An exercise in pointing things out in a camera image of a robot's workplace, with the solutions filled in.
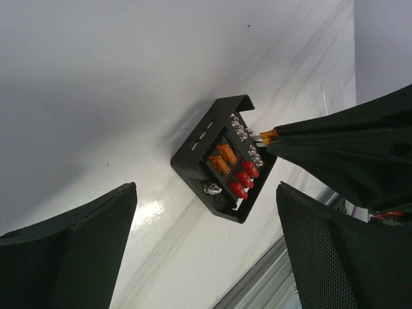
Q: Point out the black fuse box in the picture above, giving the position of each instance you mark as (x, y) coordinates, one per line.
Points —
(222, 163)

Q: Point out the orange blade fuse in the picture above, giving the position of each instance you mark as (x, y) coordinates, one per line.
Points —
(264, 139)

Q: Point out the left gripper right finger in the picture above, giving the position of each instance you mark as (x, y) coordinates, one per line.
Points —
(377, 262)

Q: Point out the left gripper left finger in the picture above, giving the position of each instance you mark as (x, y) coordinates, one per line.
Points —
(71, 260)

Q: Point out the aluminium front rail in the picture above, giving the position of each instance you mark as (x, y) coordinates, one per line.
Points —
(257, 283)

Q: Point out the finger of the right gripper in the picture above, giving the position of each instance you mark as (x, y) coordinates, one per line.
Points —
(392, 111)
(371, 169)

